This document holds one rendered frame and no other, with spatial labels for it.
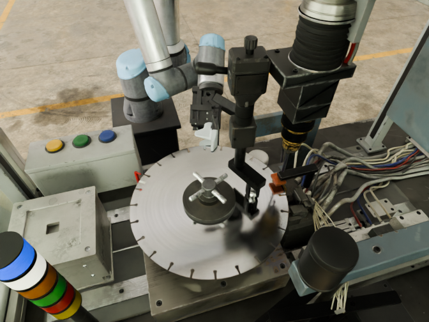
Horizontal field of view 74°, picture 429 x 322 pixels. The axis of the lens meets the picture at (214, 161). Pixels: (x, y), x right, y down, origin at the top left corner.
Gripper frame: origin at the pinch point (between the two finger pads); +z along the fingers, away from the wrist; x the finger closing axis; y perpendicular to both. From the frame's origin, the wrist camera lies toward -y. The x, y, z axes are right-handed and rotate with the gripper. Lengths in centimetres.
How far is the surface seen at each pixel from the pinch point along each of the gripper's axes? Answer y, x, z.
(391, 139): -62, -26, -13
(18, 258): 19, 45, 20
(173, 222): 7.3, 18.2, 16.6
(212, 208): -0.3, 17.5, 13.7
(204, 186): 1.2, 19.9, 9.5
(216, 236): -1.4, 19.4, 18.8
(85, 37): 162, -213, -177
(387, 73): -153, -186, -122
